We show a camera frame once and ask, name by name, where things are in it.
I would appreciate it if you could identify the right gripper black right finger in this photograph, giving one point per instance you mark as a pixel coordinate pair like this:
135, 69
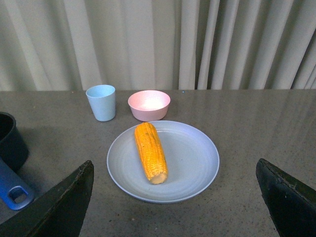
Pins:
291, 203

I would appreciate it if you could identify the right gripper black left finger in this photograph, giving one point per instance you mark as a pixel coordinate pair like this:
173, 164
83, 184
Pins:
60, 212

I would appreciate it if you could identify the yellow corn cob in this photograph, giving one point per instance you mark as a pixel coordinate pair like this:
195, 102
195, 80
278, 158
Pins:
151, 153

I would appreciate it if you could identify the light blue plate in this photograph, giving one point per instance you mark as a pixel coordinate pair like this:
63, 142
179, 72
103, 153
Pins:
191, 156

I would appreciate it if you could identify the light blue cup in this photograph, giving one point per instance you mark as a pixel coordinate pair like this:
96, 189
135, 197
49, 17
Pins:
102, 100

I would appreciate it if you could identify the pink bowl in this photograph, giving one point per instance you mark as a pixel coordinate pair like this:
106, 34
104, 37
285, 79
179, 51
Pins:
149, 105

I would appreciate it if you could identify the white curtain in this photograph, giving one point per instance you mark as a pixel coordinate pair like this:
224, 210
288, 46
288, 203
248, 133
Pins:
157, 44

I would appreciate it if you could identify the blue saucepan with handle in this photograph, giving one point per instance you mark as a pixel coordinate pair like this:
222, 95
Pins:
14, 192

